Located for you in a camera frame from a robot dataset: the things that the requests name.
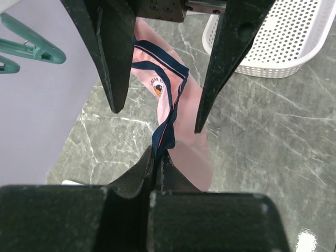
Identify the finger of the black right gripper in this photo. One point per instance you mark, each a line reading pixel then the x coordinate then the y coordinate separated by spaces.
pixel 107 30

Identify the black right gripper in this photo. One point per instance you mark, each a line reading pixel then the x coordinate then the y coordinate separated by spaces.
pixel 236 30

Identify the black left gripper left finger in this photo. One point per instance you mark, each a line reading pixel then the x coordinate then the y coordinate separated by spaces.
pixel 111 217

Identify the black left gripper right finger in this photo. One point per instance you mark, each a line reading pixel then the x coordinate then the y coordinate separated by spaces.
pixel 182 218

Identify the white perforated plastic basket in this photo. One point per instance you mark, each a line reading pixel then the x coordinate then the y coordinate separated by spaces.
pixel 292 34

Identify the pink underwear navy trim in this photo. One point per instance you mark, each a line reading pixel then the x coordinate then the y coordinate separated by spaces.
pixel 160 69

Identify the teal front clothes peg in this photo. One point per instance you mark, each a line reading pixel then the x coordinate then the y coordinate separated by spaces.
pixel 8 66

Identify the teal left front peg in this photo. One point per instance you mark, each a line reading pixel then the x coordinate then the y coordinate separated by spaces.
pixel 34 46

